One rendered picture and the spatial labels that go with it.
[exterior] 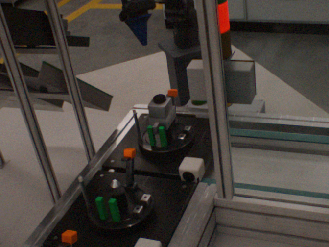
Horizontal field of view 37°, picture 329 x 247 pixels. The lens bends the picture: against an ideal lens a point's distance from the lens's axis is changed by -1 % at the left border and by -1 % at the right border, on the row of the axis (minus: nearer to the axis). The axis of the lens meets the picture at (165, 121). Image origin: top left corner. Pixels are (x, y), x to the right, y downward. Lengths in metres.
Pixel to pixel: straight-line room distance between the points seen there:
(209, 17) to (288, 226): 0.46
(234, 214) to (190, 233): 0.13
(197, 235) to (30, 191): 0.55
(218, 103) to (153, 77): 0.90
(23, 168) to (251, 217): 0.70
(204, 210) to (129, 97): 0.75
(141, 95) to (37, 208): 0.58
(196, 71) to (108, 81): 0.93
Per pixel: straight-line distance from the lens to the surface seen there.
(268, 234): 1.05
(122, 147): 1.20
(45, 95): 1.23
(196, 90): 0.92
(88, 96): 1.26
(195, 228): 0.96
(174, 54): 1.43
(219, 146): 0.95
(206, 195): 1.03
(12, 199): 1.34
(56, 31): 1.12
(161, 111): 1.12
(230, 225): 1.07
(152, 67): 1.85
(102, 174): 1.13
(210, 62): 0.86
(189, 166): 1.07
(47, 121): 1.64
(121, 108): 1.61
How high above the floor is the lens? 1.63
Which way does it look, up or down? 31 degrees down
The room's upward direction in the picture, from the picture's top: 9 degrees counter-clockwise
